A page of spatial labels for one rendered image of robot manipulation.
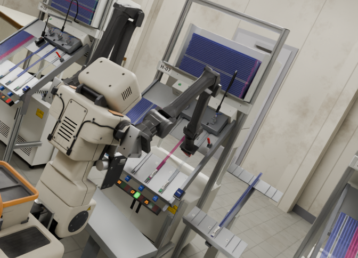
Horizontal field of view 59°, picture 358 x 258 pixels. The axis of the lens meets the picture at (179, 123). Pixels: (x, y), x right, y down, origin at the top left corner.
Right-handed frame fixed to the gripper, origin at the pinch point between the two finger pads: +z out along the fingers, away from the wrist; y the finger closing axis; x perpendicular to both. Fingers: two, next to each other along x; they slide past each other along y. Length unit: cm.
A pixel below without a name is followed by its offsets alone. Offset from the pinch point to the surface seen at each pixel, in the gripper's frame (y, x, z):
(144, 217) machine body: 15, 33, 53
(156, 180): 6.7, 24.4, 3.8
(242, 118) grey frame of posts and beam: -13.3, -44.1, -3.5
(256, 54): 0, -81, -28
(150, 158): 19.5, 14.5, 2.8
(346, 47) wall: -33, -335, 101
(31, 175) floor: 129, 54, 78
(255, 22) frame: 7, -83, -50
